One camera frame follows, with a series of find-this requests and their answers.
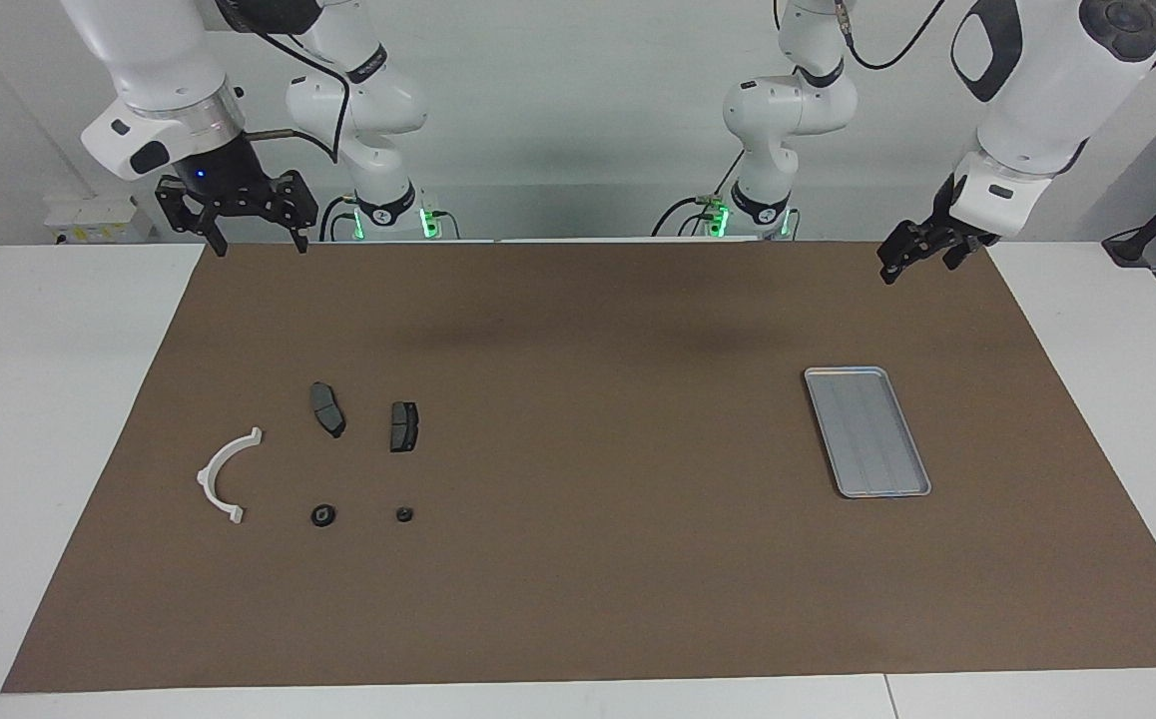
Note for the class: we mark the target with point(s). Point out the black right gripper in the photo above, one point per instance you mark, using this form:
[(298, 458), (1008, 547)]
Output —
[(224, 170)]

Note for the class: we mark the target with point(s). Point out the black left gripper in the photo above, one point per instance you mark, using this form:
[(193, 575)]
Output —
[(947, 225)]

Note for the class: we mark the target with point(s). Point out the large black bearing gear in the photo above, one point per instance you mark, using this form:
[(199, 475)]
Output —
[(322, 515)]

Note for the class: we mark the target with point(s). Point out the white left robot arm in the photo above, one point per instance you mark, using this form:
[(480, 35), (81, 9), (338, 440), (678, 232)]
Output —
[(1047, 90)]

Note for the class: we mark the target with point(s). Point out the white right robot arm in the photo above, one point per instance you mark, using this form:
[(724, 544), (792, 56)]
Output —
[(149, 60)]

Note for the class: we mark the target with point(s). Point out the silver metal tray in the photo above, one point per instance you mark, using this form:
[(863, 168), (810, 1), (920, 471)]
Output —
[(867, 439)]

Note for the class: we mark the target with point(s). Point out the white box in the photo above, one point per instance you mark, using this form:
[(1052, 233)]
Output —
[(89, 215)]

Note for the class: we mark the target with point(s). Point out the dark curved brake pad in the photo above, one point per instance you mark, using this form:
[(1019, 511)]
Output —
[(326, 407)]

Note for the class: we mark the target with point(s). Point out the dark rectangular brake pad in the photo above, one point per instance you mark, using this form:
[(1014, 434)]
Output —
[(403, 427)]

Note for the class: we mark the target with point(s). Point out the brown table mat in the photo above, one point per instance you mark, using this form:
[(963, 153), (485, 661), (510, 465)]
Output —
[(588, 559)]

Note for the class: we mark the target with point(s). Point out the white curved plastic bracket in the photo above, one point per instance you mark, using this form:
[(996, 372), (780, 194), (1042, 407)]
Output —
[(204, 479)]

